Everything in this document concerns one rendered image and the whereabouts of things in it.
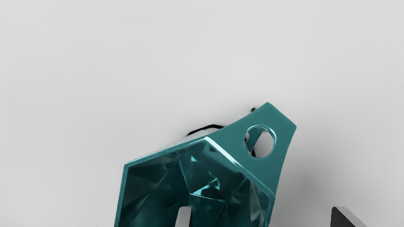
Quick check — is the teal faceted mug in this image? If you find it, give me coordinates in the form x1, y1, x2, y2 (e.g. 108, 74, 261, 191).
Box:
114, 102, 297, 227

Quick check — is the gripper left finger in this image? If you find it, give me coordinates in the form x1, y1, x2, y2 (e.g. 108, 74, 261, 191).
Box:
174, 206, 193, 227

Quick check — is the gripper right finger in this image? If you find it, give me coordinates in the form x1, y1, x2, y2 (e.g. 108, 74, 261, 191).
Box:
330, 206, 368, 227

